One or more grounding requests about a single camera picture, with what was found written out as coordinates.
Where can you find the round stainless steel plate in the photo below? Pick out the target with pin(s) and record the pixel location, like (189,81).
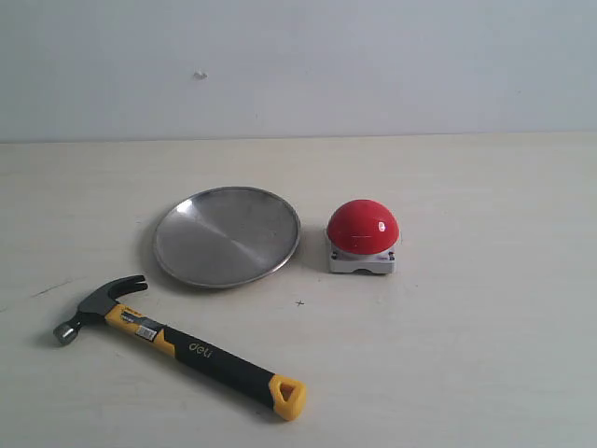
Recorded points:
(226,237)

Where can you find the yellow black claw hammer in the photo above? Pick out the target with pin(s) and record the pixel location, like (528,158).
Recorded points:
(284,395)

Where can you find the red dome push button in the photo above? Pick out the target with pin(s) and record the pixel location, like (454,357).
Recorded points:
(362,236)

